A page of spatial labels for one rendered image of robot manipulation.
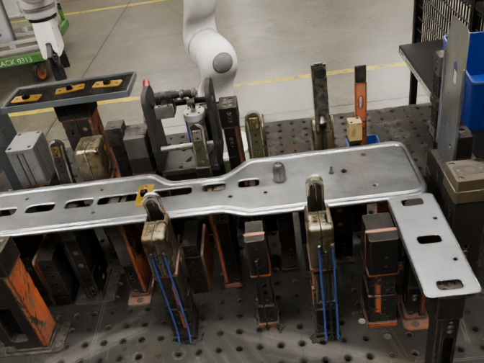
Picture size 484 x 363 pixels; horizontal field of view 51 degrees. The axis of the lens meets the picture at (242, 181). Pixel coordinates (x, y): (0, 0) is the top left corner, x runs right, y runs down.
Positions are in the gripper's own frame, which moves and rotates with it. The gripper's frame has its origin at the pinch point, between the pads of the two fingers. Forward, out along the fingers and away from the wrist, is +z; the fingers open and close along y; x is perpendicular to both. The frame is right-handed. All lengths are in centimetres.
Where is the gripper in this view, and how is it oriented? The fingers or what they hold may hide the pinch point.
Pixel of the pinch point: (62, 70)
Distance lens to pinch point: 156.2
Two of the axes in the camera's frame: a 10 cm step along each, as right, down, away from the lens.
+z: 1.4, 8.0, 5.8
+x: 9.7, -2.2, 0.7
